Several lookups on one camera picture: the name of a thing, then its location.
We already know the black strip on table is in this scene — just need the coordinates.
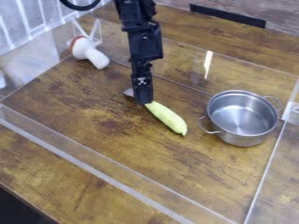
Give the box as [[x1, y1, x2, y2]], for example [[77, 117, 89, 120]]
[[189, 3, 267, 28]]

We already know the black cable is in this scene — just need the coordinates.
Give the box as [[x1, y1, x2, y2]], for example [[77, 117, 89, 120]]
[[57, 0, 102, 12]]

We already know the stainless steel pot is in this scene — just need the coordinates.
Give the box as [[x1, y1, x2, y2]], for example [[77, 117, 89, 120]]
[[199, 90, 284, 147]]

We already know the white toy mushroom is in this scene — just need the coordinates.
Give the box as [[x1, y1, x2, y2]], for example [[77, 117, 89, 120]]
[[69, 36, 109, 69]]

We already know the clear acrylic stand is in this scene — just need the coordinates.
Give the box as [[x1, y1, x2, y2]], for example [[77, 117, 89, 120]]
[[66, 18, 102, 46]]

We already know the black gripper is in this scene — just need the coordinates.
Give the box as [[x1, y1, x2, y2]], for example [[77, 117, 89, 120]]
[[121, 22, 164, 105]]

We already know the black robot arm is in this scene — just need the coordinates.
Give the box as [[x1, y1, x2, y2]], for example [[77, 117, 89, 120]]
[[115, 0, 164, 105]]

